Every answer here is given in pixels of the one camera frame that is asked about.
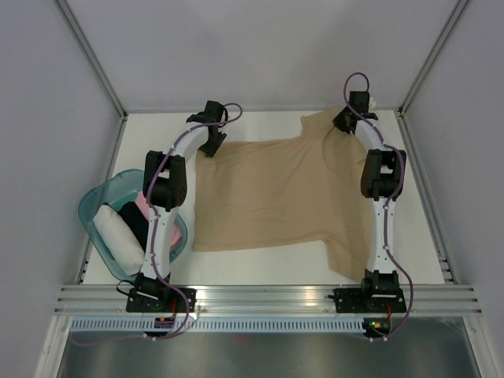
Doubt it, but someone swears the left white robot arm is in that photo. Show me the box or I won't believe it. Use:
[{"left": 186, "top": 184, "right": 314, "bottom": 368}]
[{"left": 139, "top": 100, "right": 235, "bottom": 312}]

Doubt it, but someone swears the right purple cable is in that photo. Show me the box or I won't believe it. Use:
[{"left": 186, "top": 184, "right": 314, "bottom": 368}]
[{"left": 342, "top": 72, "right": 414, "bottom": 343}]

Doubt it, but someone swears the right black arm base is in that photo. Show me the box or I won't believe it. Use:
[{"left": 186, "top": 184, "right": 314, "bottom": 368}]
[{"left": 328, "top": 269, "right": 406, "bottom": 314}]

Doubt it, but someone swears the beige t shirt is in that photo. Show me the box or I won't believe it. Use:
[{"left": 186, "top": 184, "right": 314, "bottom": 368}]
[{"left": 194, "top": 108, "right": 372, "bottom": 281}]

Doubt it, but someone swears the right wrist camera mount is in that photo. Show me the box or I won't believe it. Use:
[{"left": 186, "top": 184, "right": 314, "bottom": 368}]
[{"left": 369, "top": 96, "right": 376, "bottom": 110}]

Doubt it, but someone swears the purple cable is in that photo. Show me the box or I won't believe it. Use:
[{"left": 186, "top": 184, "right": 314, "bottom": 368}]
[
  {"left": 342, "top": 72, "right": 414, "bottom": 343},
  {"left": 70, "top": 102, "right": 243, "bottom": 346}
]

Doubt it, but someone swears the black rolled t shirt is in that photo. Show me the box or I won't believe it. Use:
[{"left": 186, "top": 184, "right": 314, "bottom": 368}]
[{"left": 118, "top": 202, "right": 149, "bottom": 250}]

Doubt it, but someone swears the aluminium front rail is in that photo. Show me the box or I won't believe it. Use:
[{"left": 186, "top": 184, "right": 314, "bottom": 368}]
[{"left": 54, "top": 284, "right": 483, "bottom": 317}]

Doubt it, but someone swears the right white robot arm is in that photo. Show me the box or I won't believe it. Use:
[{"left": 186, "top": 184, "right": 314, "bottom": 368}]
[{"left": 332, "top": 91, "right": 406, "bottom": 278}]

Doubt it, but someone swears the white slotted cable duct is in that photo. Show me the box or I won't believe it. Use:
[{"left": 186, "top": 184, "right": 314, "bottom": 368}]
[{"left": 71, "top": 317, "right": 365, "bottom": 333}]

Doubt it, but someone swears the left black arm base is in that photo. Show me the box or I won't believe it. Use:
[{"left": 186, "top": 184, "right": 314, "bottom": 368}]
[{"left": 116, "top": 274, "right": 197, "bottom": 313}]

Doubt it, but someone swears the pink rolled t shirt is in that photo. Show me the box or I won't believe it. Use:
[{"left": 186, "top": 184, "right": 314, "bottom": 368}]
[{"left": 135, "top": 191, "right": 184, "bottom": 249}]

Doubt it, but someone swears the white rolled t shirt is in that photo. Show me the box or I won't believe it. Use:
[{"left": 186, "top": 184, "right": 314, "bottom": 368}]
[{"left": 93, "top": 204, "right": 145, "bottom": 279}]

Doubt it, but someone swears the teal plastic basket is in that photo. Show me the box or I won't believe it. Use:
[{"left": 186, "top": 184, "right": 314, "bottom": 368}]
[{"left": 78, "top": 169, "right": 187, "bottom": 280}]

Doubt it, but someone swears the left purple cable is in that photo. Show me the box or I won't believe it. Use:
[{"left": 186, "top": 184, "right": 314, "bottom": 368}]
[{"left": 70, "top": 102, "right": 243, "bottom": 346}]

